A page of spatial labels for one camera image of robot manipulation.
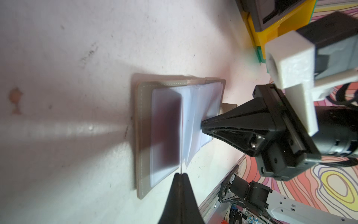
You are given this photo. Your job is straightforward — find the yellow plastic bin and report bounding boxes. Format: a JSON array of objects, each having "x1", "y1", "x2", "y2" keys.
[{"x1": 246, "y1": 0, "x2": 317, "y2": 56}]

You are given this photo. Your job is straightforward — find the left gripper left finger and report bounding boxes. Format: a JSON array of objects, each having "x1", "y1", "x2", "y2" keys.
[{"x1": 158, "y1": 173, "x2": 182, "y2": 224}]

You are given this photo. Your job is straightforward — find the green plastic bin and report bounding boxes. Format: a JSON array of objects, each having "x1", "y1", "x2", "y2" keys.
[{"x1": 256, "y1": 46, "x2": 266, "y2": 63}]

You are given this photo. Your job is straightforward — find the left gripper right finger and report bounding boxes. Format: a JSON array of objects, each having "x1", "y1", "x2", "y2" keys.
[{"x1": 181, "y1": 174, "x2": 205, "y2": 224}]

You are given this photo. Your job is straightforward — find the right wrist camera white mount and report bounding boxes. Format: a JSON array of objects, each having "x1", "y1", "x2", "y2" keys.
[{"x1": 264, "y1": 11, "x2": 358, "y2": 137}]

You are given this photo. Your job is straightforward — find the black plastic bin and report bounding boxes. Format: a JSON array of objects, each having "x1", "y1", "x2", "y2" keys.
[{"x1": 238, "y1": 0, "x2": 305, "y2": 32}]

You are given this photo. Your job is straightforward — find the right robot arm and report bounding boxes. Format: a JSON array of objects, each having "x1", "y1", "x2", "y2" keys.
[{"x1": 201, "y1": 84, "x2": 358, "y2": 224}]

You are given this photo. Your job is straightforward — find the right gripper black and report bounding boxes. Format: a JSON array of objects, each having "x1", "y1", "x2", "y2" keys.
[{"x1": 201, "y1": 84, "x2": 322, "y2": 181}]

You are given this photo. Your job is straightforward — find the grey card holder wallet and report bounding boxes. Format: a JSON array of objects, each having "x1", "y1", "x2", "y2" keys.
[{"x1": 134, "y1": 77, "x2": 226, "y2": 199}]

